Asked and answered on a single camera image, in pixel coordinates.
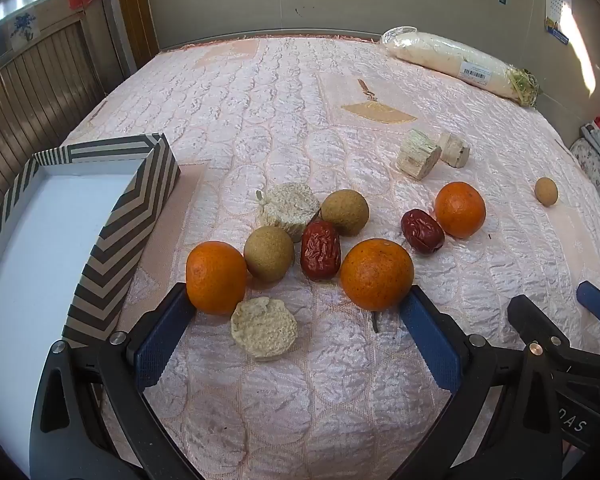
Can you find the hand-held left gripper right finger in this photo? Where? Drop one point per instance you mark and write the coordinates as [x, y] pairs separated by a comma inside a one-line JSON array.
[[430, 345]]

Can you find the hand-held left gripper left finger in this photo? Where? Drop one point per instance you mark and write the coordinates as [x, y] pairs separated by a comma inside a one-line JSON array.
[[162, 340]]

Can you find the orange with stem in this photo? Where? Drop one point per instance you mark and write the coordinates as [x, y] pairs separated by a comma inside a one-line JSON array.
[[376, 274]]

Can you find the round rice cake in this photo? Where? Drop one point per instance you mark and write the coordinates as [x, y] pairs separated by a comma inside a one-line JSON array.
[[263, 327]]

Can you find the red date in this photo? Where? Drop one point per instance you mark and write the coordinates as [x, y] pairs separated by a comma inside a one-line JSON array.
[[320, 250], [422, 230]]

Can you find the striped cardboard box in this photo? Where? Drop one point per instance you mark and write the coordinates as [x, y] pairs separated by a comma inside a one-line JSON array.
[[40, 260]]

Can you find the pink quilted bedspread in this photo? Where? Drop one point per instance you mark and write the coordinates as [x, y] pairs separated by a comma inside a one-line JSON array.
[[330, 410]]

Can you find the small brown longan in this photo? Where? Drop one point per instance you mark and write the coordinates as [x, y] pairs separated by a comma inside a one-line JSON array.
[[546, 191]]

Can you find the floral cushion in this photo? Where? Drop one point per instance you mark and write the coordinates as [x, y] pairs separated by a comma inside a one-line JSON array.
[[587, 165]]

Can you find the wrapped white radish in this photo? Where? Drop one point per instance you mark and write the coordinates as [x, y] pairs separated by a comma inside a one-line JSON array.
[[445, 55]]

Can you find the metal door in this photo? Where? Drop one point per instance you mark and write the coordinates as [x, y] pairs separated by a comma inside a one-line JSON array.
[[35, 90]]

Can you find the blue flower sticker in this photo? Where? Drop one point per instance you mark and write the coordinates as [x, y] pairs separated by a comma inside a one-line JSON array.
[[24, 26]]

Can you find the wooden door frame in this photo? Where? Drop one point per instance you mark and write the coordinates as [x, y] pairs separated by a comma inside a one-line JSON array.
[[135, 10]]

